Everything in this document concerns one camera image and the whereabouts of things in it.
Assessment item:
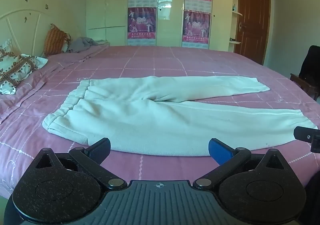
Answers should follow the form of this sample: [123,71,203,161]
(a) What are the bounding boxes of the white sweatpants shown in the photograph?
[42,76,315,156]

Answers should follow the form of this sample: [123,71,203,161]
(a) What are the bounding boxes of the wooden chair with black jacket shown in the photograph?
[290,45,320,101]

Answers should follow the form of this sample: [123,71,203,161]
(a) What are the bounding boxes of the grey crumpled cloth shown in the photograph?
[67,37,99,53]

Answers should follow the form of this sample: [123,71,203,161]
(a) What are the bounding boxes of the white brown patterned pillow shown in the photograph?
[0,39,48,95]

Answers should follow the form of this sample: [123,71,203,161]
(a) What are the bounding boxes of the orange striped pillow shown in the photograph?
[43,24,71,57]

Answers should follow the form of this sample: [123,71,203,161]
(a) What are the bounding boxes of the lower right purple poster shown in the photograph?
[182,10,210,46]

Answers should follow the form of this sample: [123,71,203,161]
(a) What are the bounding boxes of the brown wooden door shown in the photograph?
[234,0,271,65]

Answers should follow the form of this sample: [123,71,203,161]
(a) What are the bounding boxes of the lower left purple poster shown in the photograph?
[127,7,157,40]

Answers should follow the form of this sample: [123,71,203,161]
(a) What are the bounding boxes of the cream wardrobe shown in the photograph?
[86,0,233,51]

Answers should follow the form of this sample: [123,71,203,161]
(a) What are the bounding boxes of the cream wooden headboard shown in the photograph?
[1,0,80,56]

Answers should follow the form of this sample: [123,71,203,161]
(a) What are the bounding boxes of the cream corner shelves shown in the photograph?
[229,0,242,52]

